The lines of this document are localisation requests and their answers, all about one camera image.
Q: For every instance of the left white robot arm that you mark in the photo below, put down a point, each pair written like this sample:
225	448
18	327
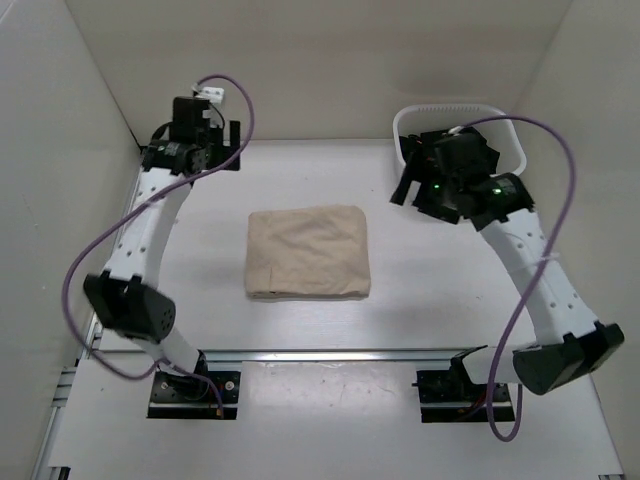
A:
125	295

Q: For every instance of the folded black trousers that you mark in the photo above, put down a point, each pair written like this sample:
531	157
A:
421	146

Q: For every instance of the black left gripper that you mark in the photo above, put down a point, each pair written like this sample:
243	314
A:
217	134

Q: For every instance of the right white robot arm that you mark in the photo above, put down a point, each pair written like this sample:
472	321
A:
570	340

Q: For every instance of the white plastic basket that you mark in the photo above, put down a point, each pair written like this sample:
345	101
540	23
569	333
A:
500	135

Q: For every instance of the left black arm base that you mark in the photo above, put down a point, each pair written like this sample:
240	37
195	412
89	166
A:
186	398

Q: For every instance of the beige trousers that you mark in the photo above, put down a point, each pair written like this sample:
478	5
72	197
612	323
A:
315	252

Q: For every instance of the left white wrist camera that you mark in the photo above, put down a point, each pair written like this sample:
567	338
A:
214	95

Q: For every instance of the white front cover board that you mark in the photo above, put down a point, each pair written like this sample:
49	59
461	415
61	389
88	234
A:
322	421

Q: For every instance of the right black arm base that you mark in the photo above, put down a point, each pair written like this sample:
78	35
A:
445	398

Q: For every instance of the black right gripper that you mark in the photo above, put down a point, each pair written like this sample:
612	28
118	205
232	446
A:
420	201

